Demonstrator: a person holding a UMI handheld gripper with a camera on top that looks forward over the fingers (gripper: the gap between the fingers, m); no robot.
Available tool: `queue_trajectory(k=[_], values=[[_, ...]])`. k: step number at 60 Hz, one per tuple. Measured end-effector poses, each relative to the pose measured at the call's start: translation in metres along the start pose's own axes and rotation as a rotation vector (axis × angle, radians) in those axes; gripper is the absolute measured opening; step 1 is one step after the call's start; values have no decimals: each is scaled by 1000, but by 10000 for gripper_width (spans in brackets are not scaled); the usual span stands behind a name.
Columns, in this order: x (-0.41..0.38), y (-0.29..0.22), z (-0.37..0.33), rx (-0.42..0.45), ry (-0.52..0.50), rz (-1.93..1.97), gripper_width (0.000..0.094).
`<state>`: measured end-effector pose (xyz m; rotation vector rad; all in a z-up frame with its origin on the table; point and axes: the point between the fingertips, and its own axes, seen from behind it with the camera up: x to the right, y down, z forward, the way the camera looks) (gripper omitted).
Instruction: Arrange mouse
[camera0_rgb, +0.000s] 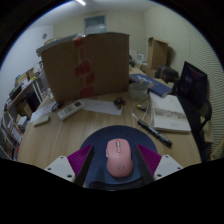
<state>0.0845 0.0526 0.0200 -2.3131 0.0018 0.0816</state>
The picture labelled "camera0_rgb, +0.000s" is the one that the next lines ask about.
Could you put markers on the large brown cardboard box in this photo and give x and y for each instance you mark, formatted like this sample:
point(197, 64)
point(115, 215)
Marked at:
point(90, 66)

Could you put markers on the dark storage box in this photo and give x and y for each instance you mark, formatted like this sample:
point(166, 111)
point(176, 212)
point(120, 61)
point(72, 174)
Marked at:
point(167, 73)

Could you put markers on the tall open cardboard box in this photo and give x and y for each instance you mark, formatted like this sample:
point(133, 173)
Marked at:
point(157, 53)

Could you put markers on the black marker pen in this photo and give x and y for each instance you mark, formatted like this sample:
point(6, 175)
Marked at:
point(155, 132)

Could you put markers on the long ceiling light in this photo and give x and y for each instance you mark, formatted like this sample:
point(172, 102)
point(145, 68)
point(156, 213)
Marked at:
point(80, 2)

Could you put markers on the pink computer mouse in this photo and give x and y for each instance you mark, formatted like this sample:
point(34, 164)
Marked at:
point(119, 160)

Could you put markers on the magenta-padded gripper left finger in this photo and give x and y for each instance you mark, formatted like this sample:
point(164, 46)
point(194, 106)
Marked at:
point(60, 168)

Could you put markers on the black office chair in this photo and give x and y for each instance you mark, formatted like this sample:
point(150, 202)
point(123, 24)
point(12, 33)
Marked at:
point(193, 90)

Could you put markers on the grey door with window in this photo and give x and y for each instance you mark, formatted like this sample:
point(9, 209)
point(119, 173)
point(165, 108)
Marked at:
point(95, 23)

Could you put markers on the round wall clock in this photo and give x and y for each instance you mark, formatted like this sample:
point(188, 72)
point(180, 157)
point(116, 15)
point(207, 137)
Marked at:
point(44, 36)

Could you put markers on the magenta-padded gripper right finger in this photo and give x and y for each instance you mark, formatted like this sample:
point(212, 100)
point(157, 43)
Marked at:
point(166, 166)

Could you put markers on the small black clips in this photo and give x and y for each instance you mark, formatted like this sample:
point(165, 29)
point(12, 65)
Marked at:
point(119, 102)

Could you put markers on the blue mouse pad, black wrist rest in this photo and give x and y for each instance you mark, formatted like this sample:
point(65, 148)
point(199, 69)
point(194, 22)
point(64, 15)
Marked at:
point(100, 143)

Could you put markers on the white closed book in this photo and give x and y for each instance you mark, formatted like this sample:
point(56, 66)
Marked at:
point(168, 115)

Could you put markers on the blue book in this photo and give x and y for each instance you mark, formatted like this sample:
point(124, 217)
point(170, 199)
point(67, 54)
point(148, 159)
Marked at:
point(153, 85)

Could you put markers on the white paper sheet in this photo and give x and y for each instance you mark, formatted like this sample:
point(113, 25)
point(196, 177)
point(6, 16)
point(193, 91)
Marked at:
point(101, 107)
point(41, 110)

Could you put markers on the cluttered wooden shelf unit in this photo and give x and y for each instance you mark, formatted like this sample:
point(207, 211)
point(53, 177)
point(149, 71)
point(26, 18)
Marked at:
point(16, 103)

